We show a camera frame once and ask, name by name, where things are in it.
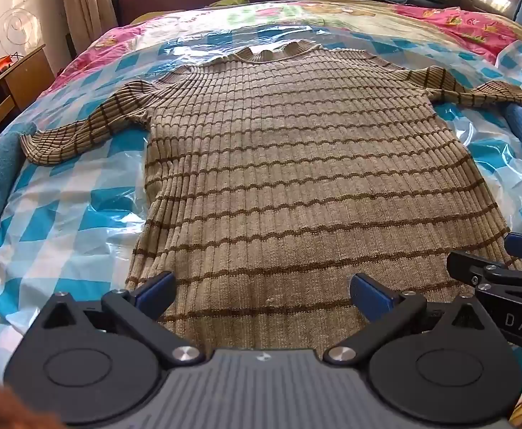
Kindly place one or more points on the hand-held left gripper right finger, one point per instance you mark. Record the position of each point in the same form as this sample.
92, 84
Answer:
369, 296

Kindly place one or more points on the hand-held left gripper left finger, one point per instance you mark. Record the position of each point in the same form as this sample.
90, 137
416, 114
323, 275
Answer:
157, 296

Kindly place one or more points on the beige striped knit sweater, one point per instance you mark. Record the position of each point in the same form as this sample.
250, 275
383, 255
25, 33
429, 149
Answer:
288, 187

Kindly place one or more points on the blue white checkered plastic sheet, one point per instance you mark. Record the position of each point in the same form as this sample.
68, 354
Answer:
86, 196

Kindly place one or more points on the brown fuzzy cloth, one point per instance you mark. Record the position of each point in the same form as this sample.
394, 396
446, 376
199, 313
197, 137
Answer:
6, 404

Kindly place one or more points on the pink floral quilt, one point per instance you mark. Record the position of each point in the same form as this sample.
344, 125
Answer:
444, 20

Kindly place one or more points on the wooden side cabinet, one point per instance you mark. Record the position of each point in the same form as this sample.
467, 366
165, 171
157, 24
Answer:
28, 80

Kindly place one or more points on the yellow pillow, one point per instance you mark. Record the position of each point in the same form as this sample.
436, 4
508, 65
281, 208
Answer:
145, 17

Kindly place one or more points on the green pillow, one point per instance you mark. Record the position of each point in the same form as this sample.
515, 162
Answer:
229, 2

